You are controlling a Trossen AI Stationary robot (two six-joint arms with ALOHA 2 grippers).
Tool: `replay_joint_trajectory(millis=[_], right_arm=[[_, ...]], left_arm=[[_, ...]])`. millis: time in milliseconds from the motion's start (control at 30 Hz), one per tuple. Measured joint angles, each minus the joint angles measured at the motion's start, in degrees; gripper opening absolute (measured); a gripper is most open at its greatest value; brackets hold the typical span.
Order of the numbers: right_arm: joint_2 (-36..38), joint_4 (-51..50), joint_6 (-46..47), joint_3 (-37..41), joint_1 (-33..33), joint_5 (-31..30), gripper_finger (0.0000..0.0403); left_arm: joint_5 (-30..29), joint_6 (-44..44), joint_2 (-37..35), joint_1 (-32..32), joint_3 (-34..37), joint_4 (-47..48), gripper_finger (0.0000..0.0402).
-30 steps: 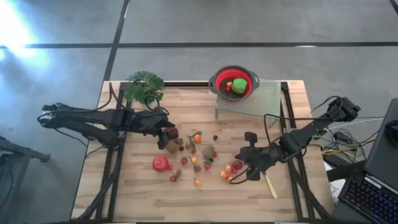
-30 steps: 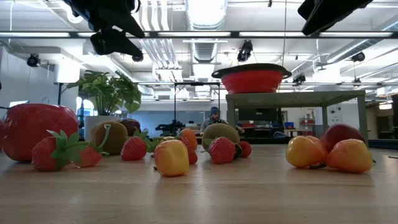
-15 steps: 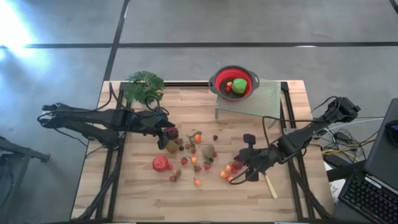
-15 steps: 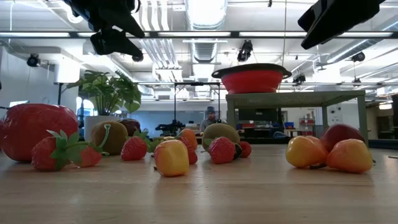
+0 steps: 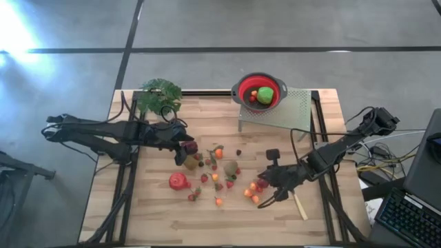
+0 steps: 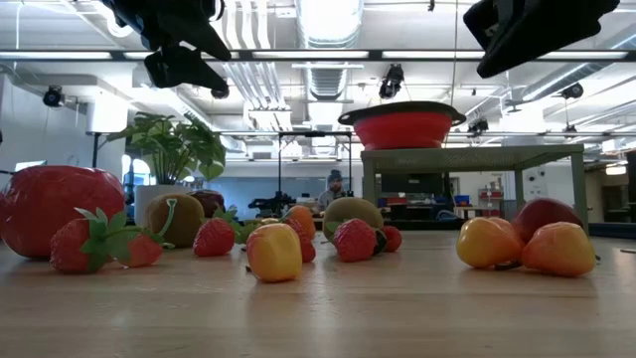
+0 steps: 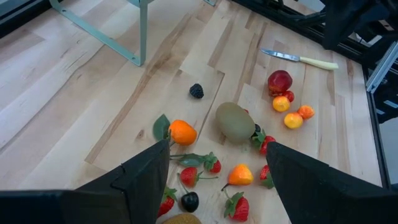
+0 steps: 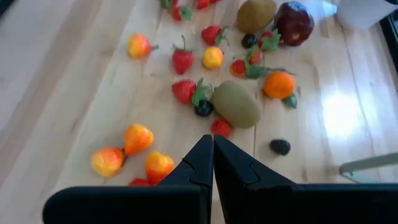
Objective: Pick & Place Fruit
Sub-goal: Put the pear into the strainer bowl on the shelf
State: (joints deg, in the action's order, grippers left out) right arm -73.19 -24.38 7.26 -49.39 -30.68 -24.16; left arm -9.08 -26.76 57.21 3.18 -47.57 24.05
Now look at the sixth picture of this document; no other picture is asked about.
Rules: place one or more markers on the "small yellow orange peach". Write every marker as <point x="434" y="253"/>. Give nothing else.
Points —
<point x="270" y="222"/>
<point x="487" y="243"/>
<point x="273" y="253"/>
<point x="559" y="248"/>

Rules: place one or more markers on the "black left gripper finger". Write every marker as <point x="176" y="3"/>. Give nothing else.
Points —
<point x="179" y="69"/>
<point x="199" y="37"/>

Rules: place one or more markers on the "person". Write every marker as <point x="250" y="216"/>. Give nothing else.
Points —
<point x="334" y="191"/>

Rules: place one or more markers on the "small red strawberry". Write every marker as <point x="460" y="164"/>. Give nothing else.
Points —
<point x="69" y="246"/>
<point x="212" y="238"/>
<point x="141" y="251"/>
<point x="392" y="238"/>
<point x="355" y="241"/>
<point x="307" y="248"/>

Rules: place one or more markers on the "small black robot arm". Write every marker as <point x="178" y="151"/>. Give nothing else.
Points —
<point x="273" y="204"/>

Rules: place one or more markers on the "dark black cherry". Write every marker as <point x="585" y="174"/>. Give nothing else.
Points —
<point x="380" y="242"/>

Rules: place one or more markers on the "large red tomato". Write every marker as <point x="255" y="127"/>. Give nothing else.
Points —
<point x="49" y="209"/>

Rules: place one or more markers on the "brown kiwi fruit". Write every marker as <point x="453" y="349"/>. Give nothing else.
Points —
<point x="184" y="219"/>
<point x="353" y="211"/>

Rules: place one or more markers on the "orange tangerine with leaf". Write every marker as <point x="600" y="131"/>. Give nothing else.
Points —
<point x="303" y="219"/>

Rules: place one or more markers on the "dark maroon fruit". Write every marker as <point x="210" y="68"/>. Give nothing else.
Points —
<point x="211" y="201"/>

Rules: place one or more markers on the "blue storage bin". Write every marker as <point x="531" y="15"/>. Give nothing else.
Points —
<point x="462" y="200"/>

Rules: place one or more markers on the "green plant in white pot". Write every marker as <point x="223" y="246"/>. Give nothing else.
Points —
<point x="169" y="144"/>

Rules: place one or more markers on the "green perforated metal shelf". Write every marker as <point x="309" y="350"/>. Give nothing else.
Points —
<point x="472" y="158"/>

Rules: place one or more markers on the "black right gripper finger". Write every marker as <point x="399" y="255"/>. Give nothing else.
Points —
<point x="502" y="54"/>
<point x="497" y="10"/>

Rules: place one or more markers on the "red nectarine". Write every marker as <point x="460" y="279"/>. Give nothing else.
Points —
<point x="541" y="214"/>

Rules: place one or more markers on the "black metal rack frame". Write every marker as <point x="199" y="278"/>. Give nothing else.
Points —
<point x="315" y="133"/>

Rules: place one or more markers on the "red collapsible colander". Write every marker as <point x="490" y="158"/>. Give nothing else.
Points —
<point x="402" y="130"/>

